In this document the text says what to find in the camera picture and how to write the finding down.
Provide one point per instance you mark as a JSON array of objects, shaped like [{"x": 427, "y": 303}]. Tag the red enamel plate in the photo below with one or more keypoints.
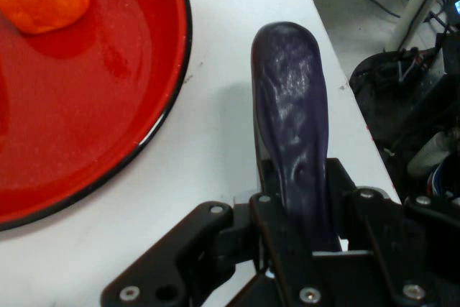
[{"x": 90, "y": 98}]

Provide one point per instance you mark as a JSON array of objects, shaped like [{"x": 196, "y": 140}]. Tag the white metal pole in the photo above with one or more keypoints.
[{"x": 420, "y": 1}]

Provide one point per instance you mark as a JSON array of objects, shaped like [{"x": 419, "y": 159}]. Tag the purple toy eggplant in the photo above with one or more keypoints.
[{"x": 294, "y": 113}]

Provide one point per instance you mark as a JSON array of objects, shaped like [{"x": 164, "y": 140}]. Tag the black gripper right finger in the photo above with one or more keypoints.
[{"x": 388, "y": 235}]

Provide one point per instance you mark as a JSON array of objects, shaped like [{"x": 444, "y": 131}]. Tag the black equipment bundle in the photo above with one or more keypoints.
[{"x": 406, "y": 102}]

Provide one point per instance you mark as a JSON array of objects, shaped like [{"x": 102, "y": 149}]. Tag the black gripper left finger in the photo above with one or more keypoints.
[{"x": 201, "y": 242}]

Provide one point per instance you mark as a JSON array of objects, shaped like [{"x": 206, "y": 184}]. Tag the white plastic tube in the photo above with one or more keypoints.
[{"x": 429, "y": 154}]

